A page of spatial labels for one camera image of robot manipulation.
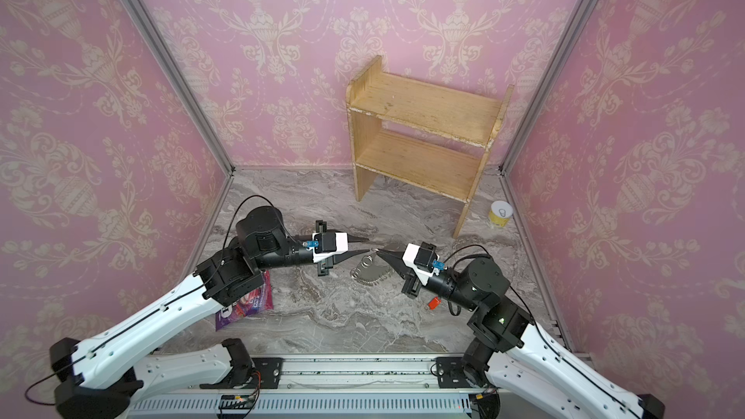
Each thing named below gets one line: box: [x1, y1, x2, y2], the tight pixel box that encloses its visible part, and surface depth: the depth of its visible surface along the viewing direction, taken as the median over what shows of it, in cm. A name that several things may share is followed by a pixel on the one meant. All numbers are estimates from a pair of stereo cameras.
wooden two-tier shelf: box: [345, 55, 515, 239], surface depth 83 cm
